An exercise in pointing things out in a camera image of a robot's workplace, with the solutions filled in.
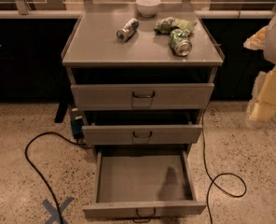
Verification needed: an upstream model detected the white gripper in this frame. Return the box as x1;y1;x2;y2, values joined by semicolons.
243;15;276;128

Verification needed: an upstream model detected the green soda can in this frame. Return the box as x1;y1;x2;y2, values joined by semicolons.
169;29;192;57

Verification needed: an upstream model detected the grey drawer cabinet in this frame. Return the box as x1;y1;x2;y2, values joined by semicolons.
61;2;225;157

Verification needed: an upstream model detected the grey middle drawer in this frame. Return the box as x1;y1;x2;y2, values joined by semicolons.
82;124;202;146

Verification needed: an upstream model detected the grey drawer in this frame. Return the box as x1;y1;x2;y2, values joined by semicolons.
82;149;206;219
71;83;214;111
82;124;202;146

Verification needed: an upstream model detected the blue white soda can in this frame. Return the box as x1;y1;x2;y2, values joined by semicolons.
117;18;139;42

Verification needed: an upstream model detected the grey top drawer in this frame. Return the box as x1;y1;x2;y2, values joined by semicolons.
71;83;214;111

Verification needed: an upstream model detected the grey bottom drawer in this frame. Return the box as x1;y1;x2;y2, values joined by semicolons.
82;149;206;219

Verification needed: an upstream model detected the green crumpled chip bag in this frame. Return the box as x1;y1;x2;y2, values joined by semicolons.
154;17;197;35

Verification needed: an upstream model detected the white ceramic bowl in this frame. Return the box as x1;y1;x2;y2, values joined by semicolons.
136;0;161;17

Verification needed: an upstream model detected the blue power box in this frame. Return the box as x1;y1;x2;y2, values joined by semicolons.
70;108;84;139

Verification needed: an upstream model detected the blue tape cross mark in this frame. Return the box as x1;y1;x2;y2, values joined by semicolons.
42;197;74;224

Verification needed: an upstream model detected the black cable right floor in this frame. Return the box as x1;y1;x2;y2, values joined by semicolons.
200;109;248;224

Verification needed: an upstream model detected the black cable floor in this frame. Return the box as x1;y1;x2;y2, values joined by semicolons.
24;131;92;224
200;109;248;224

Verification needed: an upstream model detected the black cable left floor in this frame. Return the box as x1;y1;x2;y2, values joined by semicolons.
24;131;92;224

